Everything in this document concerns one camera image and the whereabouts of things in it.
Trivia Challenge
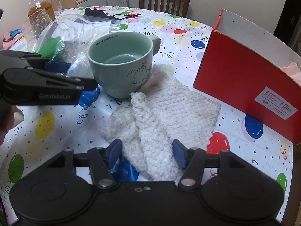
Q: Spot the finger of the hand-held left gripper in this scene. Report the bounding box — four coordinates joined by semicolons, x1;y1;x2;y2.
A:
0;50;71;74
45;75;98;92

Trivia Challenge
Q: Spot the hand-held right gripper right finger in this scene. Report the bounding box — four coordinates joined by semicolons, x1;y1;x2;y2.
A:
172;139;251;190

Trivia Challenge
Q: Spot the red cardboard box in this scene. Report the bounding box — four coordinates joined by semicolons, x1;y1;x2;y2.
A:
193;8;301;146

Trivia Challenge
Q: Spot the pale green cat mug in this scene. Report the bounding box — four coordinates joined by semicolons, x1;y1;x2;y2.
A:
87;31;162;99

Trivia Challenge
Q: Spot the clear zip bag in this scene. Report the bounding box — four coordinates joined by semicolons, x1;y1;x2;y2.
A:
82;14;122;38

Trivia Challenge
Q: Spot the wooden stand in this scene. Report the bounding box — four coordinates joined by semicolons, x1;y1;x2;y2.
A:
50;0;78;12

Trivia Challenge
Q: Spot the white fuzzy cloth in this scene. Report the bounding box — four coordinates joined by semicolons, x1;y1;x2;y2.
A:
100;65;222;182

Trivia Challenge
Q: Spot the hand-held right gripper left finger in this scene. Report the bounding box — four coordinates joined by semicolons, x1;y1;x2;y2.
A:
43;138;123;190

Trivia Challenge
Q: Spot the person's left hand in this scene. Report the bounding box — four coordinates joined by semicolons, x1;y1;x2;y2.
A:
0;111;24;146

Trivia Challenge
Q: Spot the balloon printed tablecloth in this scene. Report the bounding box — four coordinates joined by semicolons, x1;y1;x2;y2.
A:
0;6;295;226

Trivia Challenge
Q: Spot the black face mask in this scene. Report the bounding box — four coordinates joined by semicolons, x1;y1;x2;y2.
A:
83;8;141;21

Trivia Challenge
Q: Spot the pink printed cloth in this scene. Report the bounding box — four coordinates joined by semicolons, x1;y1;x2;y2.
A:
0;28;27;50

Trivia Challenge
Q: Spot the clear bubble wrap green insert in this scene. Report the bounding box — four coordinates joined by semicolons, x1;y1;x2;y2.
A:
22;12;96;79

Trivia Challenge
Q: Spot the clear plastic jar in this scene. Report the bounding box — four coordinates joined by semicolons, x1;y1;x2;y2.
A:
27;0;56;21

